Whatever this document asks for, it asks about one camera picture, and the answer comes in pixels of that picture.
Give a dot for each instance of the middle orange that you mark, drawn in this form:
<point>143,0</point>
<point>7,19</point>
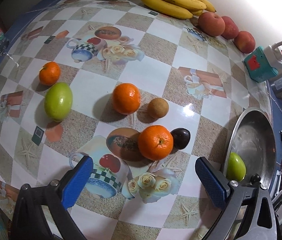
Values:
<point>126,98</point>

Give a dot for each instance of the teal plastic box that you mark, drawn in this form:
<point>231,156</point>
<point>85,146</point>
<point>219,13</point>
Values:
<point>258,66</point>

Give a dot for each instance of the dark plum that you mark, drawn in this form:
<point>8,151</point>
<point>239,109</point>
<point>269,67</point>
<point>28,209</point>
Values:
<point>181,138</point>

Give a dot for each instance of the red peach near box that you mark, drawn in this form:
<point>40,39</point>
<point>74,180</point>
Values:
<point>245,42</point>

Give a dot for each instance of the white power strip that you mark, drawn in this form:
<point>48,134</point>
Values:
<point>274,56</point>

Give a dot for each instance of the middle red peach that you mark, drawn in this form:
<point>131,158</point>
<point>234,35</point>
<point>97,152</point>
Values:
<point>231,30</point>

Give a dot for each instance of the printed checkered table mat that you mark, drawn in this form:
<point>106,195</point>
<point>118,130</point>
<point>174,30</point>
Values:
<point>145,95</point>

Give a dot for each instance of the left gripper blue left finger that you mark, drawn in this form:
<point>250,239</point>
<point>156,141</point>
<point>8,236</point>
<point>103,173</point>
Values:
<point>74,181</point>

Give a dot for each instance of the small orange far left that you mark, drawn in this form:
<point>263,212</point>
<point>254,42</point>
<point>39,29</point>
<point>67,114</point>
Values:
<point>49,74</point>

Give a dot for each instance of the stainless steel bowl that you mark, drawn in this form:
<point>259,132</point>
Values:
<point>253,140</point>

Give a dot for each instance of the brown round longan fruit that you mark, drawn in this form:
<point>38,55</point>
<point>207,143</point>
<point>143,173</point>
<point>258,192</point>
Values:
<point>158,108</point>

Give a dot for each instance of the orange near dark plum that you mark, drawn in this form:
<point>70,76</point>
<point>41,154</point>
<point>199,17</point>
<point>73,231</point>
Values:
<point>155,142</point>

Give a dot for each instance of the green mango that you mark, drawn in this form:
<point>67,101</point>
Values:
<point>236,169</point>
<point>58,101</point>

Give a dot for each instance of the green mango on table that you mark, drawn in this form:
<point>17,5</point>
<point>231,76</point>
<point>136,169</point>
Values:
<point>58,101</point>

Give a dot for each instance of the yellow banana bunch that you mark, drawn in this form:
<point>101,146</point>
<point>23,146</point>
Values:
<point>181,9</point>

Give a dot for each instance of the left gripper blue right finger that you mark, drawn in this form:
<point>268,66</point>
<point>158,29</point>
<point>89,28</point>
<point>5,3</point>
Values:
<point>213,182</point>

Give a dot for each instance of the red peach nearest bananas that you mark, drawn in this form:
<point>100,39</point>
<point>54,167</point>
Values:
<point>211,24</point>

